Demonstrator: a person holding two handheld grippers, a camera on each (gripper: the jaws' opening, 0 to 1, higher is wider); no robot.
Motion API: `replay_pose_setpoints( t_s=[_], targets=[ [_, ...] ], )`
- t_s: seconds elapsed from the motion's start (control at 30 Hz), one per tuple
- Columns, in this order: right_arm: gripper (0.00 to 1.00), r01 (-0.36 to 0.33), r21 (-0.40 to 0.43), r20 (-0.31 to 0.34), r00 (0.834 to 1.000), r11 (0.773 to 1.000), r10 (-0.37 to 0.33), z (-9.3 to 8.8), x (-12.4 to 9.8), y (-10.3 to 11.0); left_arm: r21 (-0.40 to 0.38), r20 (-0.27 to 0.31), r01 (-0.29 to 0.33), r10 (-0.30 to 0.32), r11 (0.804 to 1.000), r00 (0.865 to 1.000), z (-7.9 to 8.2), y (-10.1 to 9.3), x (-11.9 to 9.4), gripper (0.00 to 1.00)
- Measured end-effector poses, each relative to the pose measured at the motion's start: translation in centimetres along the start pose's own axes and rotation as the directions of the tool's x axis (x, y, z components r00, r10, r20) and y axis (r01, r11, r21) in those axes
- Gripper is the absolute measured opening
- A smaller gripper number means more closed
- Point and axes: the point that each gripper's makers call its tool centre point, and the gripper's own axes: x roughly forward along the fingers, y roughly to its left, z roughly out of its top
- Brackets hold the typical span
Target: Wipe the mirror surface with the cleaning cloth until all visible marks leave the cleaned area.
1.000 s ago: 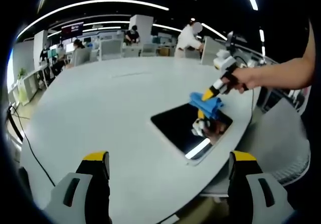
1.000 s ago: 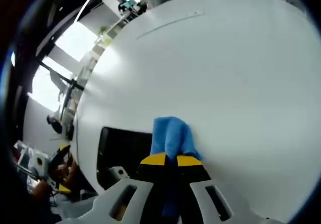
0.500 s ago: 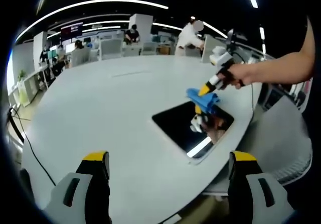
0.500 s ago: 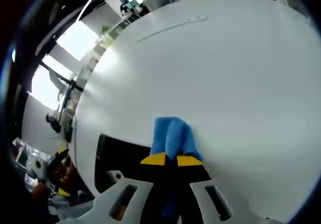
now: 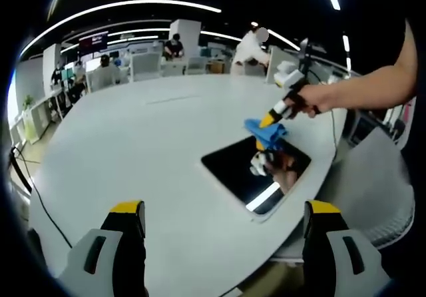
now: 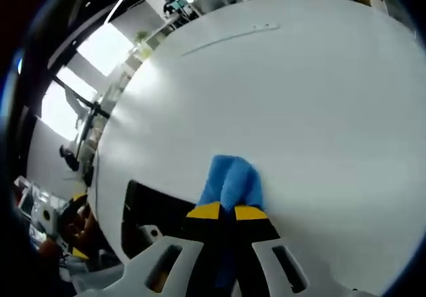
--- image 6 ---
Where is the blue cleaning cloth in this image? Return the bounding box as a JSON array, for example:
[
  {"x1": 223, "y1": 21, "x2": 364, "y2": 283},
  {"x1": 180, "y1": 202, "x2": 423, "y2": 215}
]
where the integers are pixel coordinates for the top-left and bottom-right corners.
[{"x1": 195, "y1": 154, "x2": 266, "y2": 290}]

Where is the small black device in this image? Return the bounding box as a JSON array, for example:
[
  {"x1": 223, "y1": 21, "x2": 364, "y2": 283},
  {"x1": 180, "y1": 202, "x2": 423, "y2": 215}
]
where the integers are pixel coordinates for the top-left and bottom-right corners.
[{"x1": 59, "y1": 145, "x2": 81, "y2": 172}]

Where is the desk monitor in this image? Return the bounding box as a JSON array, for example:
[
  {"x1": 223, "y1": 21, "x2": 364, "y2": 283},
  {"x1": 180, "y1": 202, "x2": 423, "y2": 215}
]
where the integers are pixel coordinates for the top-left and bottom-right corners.
[{"x1": 64, "y1": 86, "x2": 88, "y2": 119}]

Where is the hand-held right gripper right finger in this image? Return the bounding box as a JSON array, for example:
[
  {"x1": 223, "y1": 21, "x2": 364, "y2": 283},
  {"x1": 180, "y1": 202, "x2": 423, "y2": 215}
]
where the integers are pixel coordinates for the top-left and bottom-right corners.
[{"x1": 232, "y1": 205, "x2": 351, "y2": 297}]

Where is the dark rectangular mirror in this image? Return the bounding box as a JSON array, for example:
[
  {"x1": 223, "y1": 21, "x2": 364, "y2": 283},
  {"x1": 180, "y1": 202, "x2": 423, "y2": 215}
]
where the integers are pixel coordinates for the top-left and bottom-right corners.
[{"x1": 120, "y1": 179, "x2": 198, "y2": 260}]

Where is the thin dark cable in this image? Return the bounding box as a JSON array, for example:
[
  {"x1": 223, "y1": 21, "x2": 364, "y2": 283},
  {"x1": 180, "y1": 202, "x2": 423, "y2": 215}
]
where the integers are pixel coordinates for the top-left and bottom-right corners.
[{"x1": 89, "y1": 150, "x2": 101, "y2": 218}]

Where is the person's left hand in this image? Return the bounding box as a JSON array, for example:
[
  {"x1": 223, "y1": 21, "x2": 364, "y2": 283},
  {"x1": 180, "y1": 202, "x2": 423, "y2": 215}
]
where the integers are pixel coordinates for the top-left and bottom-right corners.
[{"x1": 65, "y1": 206, "x2": 99, "y2": 250}]

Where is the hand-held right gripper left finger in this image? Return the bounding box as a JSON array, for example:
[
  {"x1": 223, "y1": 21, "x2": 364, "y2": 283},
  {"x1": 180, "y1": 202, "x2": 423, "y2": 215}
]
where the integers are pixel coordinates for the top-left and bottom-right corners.
[{"x1": 77, "y1": 200, "x2": 222, "y2": 297}]

